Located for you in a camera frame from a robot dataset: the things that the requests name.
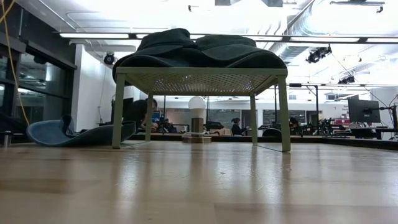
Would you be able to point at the round black ceiling camera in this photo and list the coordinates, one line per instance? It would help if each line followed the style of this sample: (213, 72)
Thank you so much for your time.
(109, 58)

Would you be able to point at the person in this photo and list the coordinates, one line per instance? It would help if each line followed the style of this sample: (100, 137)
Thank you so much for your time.
(293, 123)
(140, 115)
(237, 127)

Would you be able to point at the black aluminium table frame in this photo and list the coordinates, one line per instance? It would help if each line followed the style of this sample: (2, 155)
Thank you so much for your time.
(311, 141)

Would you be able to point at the overhead LED light bar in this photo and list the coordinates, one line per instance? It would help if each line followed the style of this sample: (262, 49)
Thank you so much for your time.
(93, 35)

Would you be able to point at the black ceiling spotlight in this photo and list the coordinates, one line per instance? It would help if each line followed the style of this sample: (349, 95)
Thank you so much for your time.
(317, 54)
(346, 80)

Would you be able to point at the green perforated metal shelf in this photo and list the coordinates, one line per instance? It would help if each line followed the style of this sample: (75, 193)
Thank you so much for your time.
(202, 71)

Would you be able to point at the black computer monitor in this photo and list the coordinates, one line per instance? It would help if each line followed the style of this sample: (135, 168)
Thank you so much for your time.
(363, 110)

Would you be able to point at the black office chair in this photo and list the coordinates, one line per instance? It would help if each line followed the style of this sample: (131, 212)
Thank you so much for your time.
(271, 132)

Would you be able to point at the navy blue denim cap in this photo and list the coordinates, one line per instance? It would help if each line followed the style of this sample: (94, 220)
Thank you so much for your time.
(62, 133)
(161, 43)

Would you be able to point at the brass lamp with white globe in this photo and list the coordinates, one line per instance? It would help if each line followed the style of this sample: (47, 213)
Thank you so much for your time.
(196, 104)

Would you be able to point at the silver metal post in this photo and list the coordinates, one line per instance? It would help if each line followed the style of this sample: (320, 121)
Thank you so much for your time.
(7, 138)

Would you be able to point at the silver ventilation duct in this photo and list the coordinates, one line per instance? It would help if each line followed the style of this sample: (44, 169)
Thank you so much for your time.
(298, 25)

